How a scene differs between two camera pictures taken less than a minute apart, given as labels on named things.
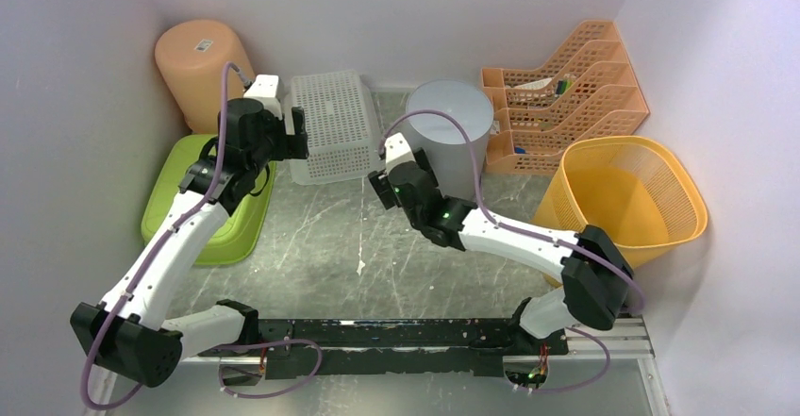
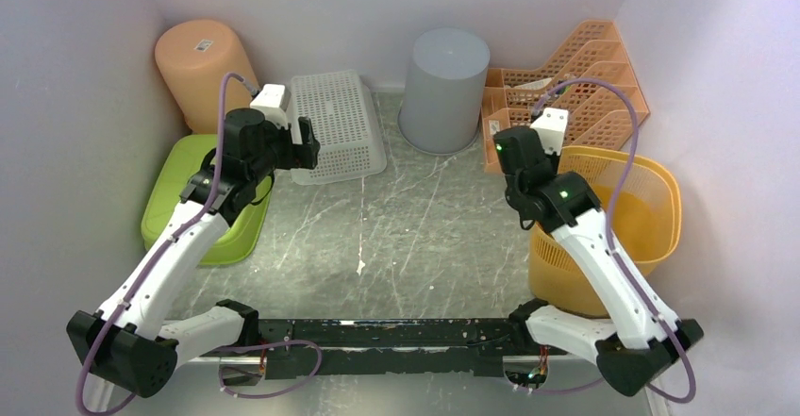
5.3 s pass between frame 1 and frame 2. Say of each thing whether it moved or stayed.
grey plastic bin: moved
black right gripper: moved
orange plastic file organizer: stayed
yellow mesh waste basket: moved
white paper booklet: stayed
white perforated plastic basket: stayed
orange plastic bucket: stayed
